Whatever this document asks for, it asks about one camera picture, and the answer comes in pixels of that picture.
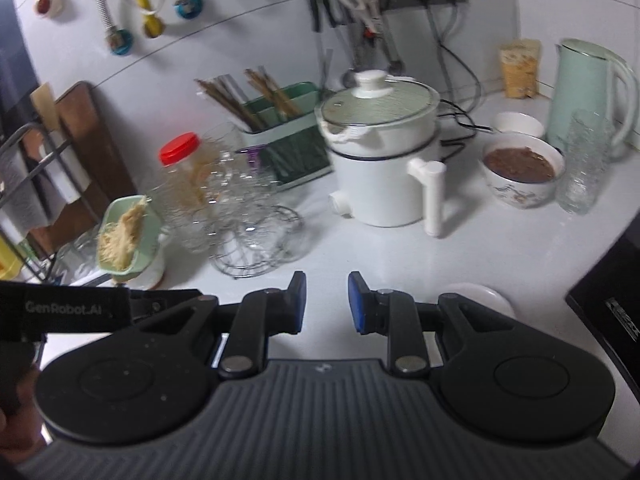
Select black appliance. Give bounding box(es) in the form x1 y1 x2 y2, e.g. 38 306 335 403
565 217 640 396

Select white plastic container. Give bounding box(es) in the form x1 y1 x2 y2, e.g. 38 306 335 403
42 146 94 207

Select red white wall cap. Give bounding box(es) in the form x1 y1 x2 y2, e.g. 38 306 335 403
34 0 67 19

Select brown food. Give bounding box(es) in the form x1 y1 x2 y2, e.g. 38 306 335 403
484 145 560 183

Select tall textured glass tumbler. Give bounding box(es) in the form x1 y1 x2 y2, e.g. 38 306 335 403
556 109 615 216

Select white bowl with brown foot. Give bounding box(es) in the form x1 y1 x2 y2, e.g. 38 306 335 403
135 240 168 290

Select patterned white bowl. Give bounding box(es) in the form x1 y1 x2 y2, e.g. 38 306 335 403
481 131 567 209

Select white electric cooking pot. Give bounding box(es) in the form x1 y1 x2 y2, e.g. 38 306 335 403
320 110 447 239

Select bundle of wooden chopsticks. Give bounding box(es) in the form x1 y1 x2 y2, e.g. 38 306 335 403
194 66 303 132

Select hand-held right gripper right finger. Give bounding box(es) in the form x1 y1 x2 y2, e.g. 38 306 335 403
348 271 521 377

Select glass jar with red lid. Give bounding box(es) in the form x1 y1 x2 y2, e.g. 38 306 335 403
150 131 226 253

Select orange snack packet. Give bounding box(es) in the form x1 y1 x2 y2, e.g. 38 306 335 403
500 38 542 100

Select green electric kettle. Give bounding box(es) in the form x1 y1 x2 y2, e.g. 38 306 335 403
545 37 640 161

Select small white bowl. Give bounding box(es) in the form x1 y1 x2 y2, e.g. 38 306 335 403
494 111 546 141

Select glass pot lid white knob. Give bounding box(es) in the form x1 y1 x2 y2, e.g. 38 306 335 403
316 70 441 137

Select black-handled kitchen utensil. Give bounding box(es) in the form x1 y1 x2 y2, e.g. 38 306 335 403
324 0 361 87
309 0 335 98

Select wire glass rack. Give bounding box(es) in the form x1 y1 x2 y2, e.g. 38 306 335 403
207 125 307 277

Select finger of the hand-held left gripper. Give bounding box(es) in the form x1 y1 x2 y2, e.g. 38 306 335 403
128 287 202 326

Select black metal dish rack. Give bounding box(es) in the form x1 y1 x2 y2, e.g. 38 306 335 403
0 122 103 283

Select green strainer bowl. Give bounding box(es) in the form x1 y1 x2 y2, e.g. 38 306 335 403
95 195 164 283

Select plain drinking glass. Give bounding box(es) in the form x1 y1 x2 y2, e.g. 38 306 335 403
59 231 102 277

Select white plate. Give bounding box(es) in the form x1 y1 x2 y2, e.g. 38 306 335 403
442 282 517 320

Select clear textured glass cup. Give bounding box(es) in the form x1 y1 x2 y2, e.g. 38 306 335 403
260 207 311 262
200 122 247 201

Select enoki mushrooms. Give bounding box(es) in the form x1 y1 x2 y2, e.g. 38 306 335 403
97 197 151 271

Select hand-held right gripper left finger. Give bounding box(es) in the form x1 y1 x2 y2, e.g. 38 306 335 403
131 271 307 379

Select green chopstick holder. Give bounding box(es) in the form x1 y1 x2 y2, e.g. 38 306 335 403
236 81 335 192

